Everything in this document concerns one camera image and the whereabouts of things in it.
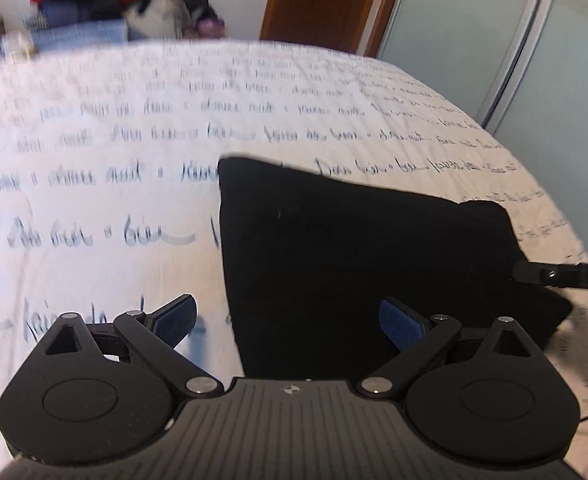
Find pile of dark clothes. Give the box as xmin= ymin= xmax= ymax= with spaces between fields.
xmin=24 ymin=0 xmax=225 ymax=48

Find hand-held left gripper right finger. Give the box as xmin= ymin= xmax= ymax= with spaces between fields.
xmin=356 ymin=297 xmax=540 ymax=402

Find frosted glass wardrobe door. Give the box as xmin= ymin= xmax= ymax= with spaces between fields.
xmin=376 ymin=0 xmax=550 ymax=127
xmin=484 ymin=0 xmax=588 ymax=262

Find white script-printed duvet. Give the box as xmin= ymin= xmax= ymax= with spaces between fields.
xmin=0 ymin=39 xmax=588 ymax=477

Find purple cloth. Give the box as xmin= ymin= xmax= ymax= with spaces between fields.
xmin=196 ymin=17 xmax=225 ymax=37

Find brown wooden door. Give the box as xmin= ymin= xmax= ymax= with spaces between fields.
xmin=260 ymin=0 xmax=408 ymax=59

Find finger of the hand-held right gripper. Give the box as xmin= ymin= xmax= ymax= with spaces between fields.
xmin=512 ymin=259 xmax=588 ymax=292

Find black pants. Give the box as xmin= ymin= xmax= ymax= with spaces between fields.
xmin=217 ymin=156 xmax=574 ymax=382

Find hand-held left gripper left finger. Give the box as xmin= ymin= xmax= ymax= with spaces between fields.
xmin=34 ymin=294 xmax=220 ymax=401

